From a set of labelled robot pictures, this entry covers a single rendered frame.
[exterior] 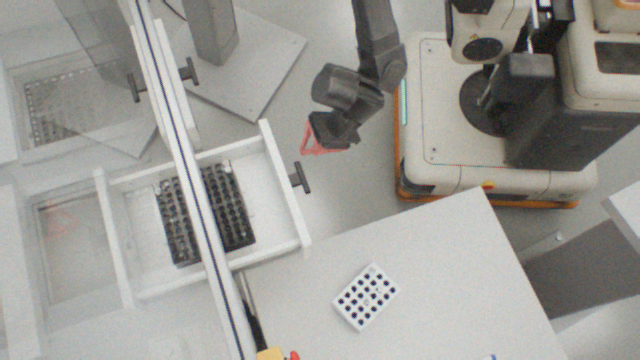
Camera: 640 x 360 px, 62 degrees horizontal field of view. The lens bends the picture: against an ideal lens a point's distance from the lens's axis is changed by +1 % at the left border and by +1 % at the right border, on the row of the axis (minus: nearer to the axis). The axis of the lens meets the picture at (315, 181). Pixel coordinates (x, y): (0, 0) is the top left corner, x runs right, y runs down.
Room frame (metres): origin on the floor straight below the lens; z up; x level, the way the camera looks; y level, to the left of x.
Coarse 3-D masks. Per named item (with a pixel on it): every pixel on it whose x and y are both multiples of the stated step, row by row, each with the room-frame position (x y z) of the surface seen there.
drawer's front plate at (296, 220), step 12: (264, 120) 0.52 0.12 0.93; (264, 132) 0.49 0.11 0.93; (264, 144) 0.49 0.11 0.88; (276, 156) 0.44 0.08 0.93; (276, 168) 0.41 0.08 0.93; (276, 180) 0.41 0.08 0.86; (288, 180) 0.39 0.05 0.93; (288, 192) 0.36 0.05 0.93; (288, 204) 0.34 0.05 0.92; (288, 216) 0.34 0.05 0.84; (300, 216) 0.32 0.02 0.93; (300, 228) 0.29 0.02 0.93; (300, 240) 0.27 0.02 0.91; (300, 252) 0.27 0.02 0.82
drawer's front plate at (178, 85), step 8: (160, 24) 0.73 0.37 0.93; (160, 32) 0.71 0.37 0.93; (160, 40) 0.69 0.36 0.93; (168, 40) 0.70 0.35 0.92; (168, 48) 0.67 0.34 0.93; (168, 56) 0.65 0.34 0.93; (168, 64) 0.63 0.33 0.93; (176, 64) 0.68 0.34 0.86; (176, 72) 0.62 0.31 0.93; (176, 80) 0.60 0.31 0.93; (176, 88) 0.58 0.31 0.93; (184, 96) 0.56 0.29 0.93; (184, 104) 0.54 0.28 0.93; (184, 112) 0.52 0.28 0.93; (192, 120) 0.51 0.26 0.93; (192, 128) 0.49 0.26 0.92; (192, 136) 0.49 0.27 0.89; (200, 144) 0.49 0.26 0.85
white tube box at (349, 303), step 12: (372, 264) 0.27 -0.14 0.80; (360, 276) 0.24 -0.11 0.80; (372, 276) 0.24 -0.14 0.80; (384, 276) 0.24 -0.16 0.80; (348, 288) 0.21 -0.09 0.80; (360, 288) 0.21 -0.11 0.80; (372, 288) 0.21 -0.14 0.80; (384, 288) 0.22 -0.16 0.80; (396, 288) 0.22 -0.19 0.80; (336, 300) 0.18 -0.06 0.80; (348, 300) 0.19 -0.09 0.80; (360, 300) 0.19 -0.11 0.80; (372, 300) 0.19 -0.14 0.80; (384, 300) 0.19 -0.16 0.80; (348, 312) 0.16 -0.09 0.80; (360, 312) 0.16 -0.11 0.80; (372, 312) 0.17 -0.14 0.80; (360, 324) 0.14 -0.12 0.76
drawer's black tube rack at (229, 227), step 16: (208, 176) 0.40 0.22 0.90; (224, 176) 0.40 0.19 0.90; (208, 192) 0.37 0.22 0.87; (224, 192) 0.38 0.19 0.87; (224, 208) 0.33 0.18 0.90; (240, 208) 0.34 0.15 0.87; (224, 224) 0.31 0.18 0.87; (240, 224) 0.30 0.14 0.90; (224, 240) 0.26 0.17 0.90; (240, 240) 0.27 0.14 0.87
